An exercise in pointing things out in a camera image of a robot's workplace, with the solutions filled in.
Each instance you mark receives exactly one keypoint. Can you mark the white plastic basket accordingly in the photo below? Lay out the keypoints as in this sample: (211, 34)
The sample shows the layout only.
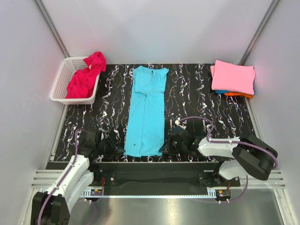
(64, 75)

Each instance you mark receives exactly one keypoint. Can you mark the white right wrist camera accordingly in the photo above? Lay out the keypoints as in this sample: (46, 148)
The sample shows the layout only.
(177, 122)

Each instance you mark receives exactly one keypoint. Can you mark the black marbled table mat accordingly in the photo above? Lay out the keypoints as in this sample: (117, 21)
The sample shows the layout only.
(188, 95)

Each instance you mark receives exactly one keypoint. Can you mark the pink folded t shirt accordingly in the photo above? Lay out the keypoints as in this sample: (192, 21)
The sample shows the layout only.
(232, 78)

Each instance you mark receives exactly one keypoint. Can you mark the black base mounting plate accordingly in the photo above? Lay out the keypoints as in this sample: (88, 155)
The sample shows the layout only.
(158, 178)

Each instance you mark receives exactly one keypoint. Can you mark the orange folded t shirt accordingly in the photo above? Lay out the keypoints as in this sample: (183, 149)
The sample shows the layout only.
(239, 94)

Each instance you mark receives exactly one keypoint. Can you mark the blue folded t shirt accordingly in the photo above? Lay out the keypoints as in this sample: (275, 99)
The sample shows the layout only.
(221, 91)

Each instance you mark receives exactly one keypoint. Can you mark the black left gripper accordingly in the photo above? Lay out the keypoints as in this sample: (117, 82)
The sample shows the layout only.
(114, 152)

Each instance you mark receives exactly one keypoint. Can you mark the white slotted cable duct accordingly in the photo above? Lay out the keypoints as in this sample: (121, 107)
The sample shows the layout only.
(92, 193)

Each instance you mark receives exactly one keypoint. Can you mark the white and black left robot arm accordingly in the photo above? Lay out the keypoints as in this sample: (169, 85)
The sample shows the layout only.
(54, 206)

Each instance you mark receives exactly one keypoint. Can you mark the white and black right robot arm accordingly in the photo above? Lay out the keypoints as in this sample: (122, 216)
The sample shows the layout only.
(248, 155)

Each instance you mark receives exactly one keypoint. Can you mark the red t shirt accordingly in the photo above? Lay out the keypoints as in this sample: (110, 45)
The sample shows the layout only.
(83, 81)

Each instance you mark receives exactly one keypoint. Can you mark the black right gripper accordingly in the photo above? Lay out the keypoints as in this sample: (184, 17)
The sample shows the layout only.
(167, 148)

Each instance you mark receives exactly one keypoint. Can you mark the cyan t shirt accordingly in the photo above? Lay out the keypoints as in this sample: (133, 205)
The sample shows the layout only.
(145, 133)

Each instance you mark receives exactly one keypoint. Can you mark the aluminium frame rail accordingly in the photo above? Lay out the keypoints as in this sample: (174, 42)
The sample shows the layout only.
(45, 178)

